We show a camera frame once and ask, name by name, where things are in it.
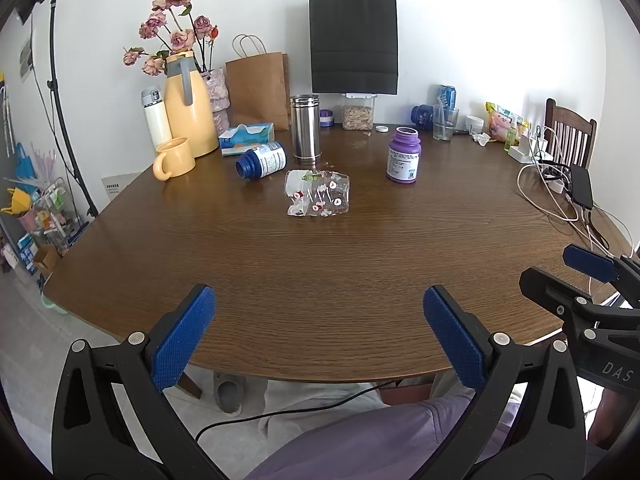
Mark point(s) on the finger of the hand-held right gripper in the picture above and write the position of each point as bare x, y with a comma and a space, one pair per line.
590, 262
547, 292

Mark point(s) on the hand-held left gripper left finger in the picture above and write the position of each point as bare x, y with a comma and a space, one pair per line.
181, 340

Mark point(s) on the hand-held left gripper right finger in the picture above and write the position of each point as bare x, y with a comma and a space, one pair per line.
457, 340

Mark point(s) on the clear plastic candy bag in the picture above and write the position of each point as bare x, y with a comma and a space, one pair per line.
316, 194

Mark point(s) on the grey slipper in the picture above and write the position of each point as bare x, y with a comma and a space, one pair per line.
230, 392

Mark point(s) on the black power bank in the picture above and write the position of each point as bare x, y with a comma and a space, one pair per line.
581, 186

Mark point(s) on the white power strip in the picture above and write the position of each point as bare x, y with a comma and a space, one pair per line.
525, 152

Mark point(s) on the person's lavender clothing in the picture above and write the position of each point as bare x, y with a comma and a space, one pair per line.
375, 440

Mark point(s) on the wooden chair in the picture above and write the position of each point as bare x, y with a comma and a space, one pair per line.
570, 132

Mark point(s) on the small green bottle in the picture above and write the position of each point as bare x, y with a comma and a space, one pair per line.
511, 137

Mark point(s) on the crumpled white tissue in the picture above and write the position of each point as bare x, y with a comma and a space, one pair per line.
481, 139

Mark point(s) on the colourful snack packet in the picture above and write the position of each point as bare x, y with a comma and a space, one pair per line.
501, 121

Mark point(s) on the white cream jar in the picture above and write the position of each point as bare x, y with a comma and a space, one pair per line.
474, 124

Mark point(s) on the cluttered display rack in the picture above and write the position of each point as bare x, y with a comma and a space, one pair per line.
40, 225

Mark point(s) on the yellow mug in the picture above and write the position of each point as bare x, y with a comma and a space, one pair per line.
174, 157

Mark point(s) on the purple pill bottle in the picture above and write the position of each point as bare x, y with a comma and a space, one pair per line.
404, 156

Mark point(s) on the clear drinking glass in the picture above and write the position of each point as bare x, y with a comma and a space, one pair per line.
444, 124

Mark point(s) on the blue pill bottle white label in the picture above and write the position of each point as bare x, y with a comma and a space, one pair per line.
262, 160

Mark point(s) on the blue tissue box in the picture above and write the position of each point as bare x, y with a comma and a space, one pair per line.
246, 138

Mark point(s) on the dark blue bottle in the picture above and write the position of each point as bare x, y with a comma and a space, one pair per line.
423, 115

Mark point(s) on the white thermos bottle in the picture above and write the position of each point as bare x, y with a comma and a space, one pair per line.
156, 122

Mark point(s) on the blue drink can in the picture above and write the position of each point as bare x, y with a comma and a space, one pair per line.
447, 95

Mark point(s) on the yellow thermos jug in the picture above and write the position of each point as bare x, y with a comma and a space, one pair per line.
189, 110

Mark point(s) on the blue tote bag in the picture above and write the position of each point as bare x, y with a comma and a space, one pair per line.
22, 160

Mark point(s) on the pink patterned vase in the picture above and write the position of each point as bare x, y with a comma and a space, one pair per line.
218, 100

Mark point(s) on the stainless steel canister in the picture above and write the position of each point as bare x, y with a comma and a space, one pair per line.
305, 130

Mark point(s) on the clear cereal container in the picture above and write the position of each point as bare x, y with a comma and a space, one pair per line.
357, 114

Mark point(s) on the small purple jar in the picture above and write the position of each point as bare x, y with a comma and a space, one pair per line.
326, 118

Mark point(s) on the black light stand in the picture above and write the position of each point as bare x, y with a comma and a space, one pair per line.
62, 110

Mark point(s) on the brown paper bag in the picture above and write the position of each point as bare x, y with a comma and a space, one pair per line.
257, 90

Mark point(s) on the pink dried flowers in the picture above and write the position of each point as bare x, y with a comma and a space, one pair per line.
172, 25

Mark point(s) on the black paper bag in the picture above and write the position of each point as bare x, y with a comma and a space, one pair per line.
353, 42

